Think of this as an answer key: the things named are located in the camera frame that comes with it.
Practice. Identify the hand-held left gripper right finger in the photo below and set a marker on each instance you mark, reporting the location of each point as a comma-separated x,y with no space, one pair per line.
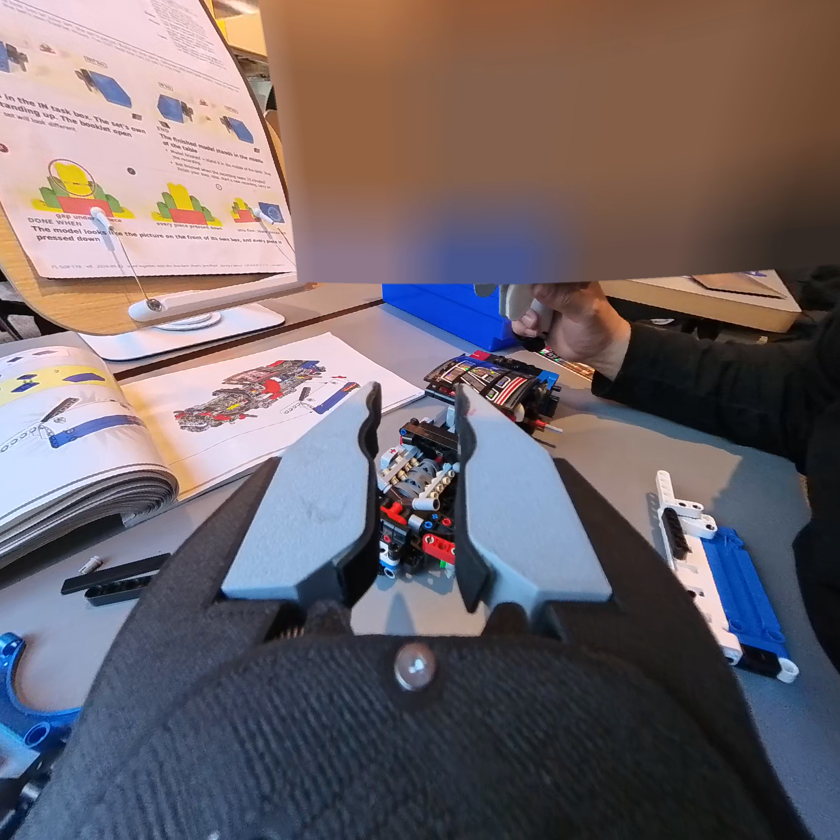
531,525

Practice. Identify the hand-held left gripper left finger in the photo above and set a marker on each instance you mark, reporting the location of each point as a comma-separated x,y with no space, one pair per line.
308,518

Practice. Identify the blue white brick assembly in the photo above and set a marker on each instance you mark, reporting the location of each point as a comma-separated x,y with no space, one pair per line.
735,584

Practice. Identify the person's right forearm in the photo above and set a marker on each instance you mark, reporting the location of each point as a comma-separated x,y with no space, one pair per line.
709,387

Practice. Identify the person's right hand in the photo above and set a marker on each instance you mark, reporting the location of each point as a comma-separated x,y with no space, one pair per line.
584,321

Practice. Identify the blue plastic bin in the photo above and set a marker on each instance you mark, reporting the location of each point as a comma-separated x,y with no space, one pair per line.
446,315

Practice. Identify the brick race car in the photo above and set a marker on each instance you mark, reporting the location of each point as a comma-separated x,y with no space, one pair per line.
492,387

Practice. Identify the building instruction booklet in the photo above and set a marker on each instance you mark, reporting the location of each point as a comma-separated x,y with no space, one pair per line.
229,407

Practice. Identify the black long brick beam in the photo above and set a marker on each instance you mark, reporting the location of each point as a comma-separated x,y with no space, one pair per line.
118,571
118,594

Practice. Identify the wood-edged table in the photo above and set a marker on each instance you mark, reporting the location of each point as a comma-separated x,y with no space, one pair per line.
722,305

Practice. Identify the white flat stand base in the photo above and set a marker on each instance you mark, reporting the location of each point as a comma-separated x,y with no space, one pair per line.
197,341

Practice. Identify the small white brick pin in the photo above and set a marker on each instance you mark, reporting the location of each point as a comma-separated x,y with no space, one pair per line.
90,563

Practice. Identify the white stand ledge bar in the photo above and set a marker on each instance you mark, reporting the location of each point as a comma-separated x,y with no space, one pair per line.
210,298

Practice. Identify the person's black jacket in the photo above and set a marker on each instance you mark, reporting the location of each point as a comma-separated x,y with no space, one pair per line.
820,525

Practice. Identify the wooden document stand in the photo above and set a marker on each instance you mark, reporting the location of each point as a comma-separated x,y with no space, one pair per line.
79,308

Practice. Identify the printed paper sheet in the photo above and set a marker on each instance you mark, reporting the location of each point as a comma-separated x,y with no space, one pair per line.
131,131

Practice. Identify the blue curved brick frame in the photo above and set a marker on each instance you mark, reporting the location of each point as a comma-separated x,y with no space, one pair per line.
33,722

